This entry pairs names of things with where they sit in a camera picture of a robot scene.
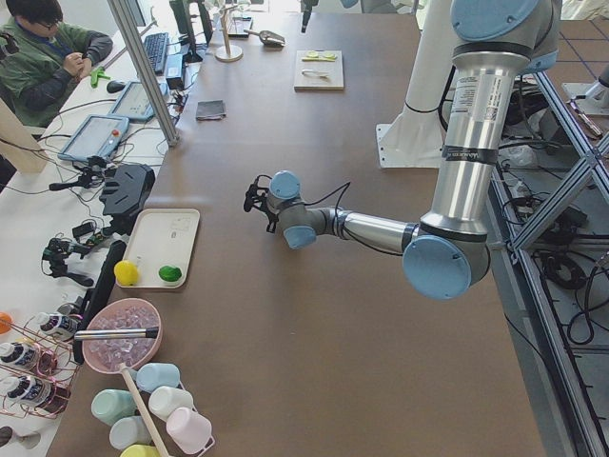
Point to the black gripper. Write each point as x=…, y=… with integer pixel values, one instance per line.
x=272, y=221

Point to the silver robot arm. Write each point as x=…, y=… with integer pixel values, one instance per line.
x=307, y=7

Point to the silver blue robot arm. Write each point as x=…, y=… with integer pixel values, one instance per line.
x=489, y=44

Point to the metal tongs on bowl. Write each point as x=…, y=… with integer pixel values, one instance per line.
x=118, y=333

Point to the wooden long spoon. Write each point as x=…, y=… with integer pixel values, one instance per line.
x=141, y=406

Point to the pink bowl of ice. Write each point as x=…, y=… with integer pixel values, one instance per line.
x=105, y=356

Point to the cream tray with bear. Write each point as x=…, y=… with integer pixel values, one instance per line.
x=162, y=237

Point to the green lime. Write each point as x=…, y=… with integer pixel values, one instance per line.
x=170, y=273

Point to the grey folded cloth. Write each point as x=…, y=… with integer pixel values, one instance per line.
x=210, y=110

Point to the yellow lemon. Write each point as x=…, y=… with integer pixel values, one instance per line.
x=126, y=273

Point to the bamboo cutting board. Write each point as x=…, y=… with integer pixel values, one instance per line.
x=335, y=81

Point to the wooden mug tree stand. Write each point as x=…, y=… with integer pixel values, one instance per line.
x=227, y=53

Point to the blue teach pendant far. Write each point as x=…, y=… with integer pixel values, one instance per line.
x=133, y=103

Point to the blue teach pendant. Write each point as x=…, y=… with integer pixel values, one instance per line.
x=133, y=103
x=98, y=135

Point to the metal scoop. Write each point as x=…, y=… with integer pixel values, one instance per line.
x=268, y=38

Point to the blue teach pendant near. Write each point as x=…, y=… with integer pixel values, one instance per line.
x=98, y=135

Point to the light blue cup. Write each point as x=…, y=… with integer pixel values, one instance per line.
x=153, y=375

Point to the computer mouse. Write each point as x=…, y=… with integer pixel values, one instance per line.
x=115, y=86

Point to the black keyboard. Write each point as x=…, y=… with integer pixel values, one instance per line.
x=155, y=46

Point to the white cup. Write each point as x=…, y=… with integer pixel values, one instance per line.
x=163, y=401

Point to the pink cup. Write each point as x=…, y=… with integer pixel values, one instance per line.
x=191, y=431

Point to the mint green cup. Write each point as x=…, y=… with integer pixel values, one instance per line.
x=110, y=405

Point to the pale blue cup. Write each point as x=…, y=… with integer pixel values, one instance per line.
x=129, y=431

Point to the yellow cup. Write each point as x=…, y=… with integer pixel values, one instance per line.
x=138, y=450

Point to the person in green jacket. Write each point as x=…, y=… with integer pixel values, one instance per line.
x=53, y=58

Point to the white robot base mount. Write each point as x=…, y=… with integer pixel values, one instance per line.
x=414, y=138

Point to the aluminium frame post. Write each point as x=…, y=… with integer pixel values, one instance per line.
x=133, y=42

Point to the copper wire bottle rack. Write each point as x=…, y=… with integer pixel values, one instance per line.
x=27, y=351

